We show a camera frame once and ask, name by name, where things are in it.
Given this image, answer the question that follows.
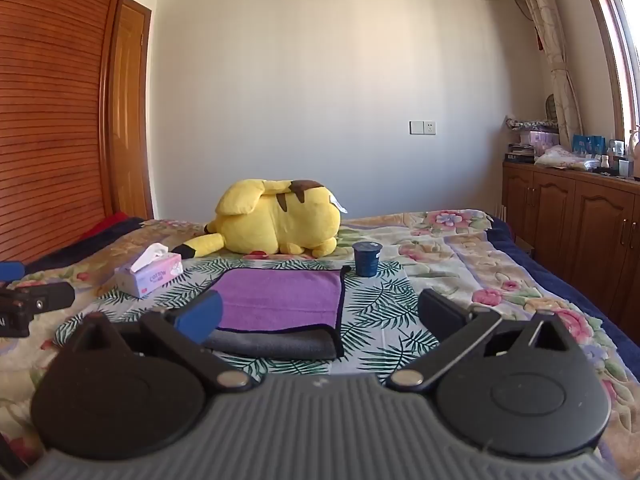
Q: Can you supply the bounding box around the wooden door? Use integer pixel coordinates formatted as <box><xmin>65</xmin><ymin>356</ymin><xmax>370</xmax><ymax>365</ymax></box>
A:
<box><xmin>107</xmin><ymin>0</ymin><xmax>155</xmax><ymax>221</ymax></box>

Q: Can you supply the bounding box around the floral folded cloth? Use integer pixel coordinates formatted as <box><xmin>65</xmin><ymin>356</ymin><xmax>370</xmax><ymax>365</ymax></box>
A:
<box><xmin>534</xmin><ymin>145</ymin><xmax>602</xmax><ymax>171</ymax></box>

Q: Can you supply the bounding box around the purple towel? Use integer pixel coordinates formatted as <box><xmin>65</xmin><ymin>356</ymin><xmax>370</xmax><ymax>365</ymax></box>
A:
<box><xmin>209</xmin><ymin>266</ymin><xmax>351</xmax><ymax>334</ymax></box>

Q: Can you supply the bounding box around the navy blue blanket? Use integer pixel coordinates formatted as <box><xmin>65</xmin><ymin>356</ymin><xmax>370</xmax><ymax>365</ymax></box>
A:
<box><xmin>486</xmin><ymin>214</ymin><xmax>640</xmax><ymax>397</ymax></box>

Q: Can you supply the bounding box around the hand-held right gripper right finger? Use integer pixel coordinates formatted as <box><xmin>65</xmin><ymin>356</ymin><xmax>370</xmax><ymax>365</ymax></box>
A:
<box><xmin>385</xmin><ymin>287</ymin><xmax>585</xmax><ymax>392</ymax></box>

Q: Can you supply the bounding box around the stack of books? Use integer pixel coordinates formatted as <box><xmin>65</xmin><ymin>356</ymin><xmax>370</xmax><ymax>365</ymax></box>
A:
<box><xmin>504</xmin><ymin>143</ymin><xmax>537</xmax><ymax>164</ymax></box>

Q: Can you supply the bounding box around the dark blue cup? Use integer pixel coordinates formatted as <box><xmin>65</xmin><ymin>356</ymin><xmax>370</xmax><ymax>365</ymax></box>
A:
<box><xmin>352</xmin><ymin>241</ymin><xmax>384</xmax><ymax>278</ymax></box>

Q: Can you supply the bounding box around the grey towel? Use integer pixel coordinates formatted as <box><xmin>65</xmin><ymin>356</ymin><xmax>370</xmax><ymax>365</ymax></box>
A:
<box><xmin>201</xmin><ymin>326</ymin><xmax>346</xmax><ymax>361</ymax></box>

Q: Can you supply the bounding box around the wooden louvered wardrobe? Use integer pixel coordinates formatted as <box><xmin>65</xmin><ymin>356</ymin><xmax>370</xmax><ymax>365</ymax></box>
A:
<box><xmin>0</xmin><ymin>0</ymin><xmax>135</xmax><ymax>267</ymax></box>

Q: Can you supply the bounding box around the pale bottle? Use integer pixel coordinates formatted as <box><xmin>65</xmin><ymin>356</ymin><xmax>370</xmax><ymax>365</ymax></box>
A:
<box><xmin>626</xmin><ymin>126</ymin><xmax>640</xmax><ymax>180</ymax></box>

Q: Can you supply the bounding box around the pink tissue box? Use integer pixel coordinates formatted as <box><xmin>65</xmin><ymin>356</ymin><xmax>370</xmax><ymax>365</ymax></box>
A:
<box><xmin>114</xmin><ymin>242</ymin><xmax>184</xmax><ymax>299</ymax></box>

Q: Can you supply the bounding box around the patterned cushion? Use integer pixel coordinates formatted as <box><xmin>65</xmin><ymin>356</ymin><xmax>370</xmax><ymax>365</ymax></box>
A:
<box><xmin>504</xmin><ymin>116</ymin><xmax>559</xmax><ymax>132</ymax></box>

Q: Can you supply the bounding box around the pink tissue pack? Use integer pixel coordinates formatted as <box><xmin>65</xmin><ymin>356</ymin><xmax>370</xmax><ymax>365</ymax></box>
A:
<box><xmin>519</xmin><ymin>130</ymin><xmax>562</xmax><ymax>155</ymax></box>

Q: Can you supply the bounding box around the leaf print bed sheet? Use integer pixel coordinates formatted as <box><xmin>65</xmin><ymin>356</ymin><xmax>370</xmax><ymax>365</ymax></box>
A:
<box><xmin>54</xmin><ymin>252</ymin><xmax>427</xmax><ymax>378</ymax></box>

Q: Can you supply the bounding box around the beige patterned curtain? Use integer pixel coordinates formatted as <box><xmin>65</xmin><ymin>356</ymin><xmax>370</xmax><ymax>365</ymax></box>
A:
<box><xmin>507</xmin><ymin>0</ymin><xmax>587</xmax><ymax>150</ymax></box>

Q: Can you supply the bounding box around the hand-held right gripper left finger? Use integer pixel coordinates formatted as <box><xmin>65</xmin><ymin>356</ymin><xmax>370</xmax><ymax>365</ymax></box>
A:
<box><xmin>64</xmin><ymin>289</ymin><xmax>254</xmax><ymax>394</ymax></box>

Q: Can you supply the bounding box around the wooden cabinet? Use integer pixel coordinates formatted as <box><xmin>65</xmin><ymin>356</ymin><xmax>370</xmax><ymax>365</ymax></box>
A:
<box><xmin>501</xmin><ymin>159</ymin><xmax>640</xmax><ymax>314</ymax></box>

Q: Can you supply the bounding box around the yellow plush toy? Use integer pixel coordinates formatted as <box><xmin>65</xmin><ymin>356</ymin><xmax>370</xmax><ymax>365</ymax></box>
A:
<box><xmin>204</xmin><ymin>178</ymin><xmax>349</xmax><ymax>260</ymax></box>

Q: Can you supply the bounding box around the dark red blanket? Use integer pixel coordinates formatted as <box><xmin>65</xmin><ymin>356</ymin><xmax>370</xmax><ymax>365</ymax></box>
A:
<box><xmin>22</xmin><ymin>211</ymin><xmax>147</xmax><ymax>275</ymax></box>

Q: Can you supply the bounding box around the blue boxes set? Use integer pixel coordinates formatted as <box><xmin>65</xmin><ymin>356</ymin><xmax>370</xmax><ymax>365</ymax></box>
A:
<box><xmin>571</xmin><ymin>134</ymin><xmax>607</xmax><ymax>159</ymax></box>

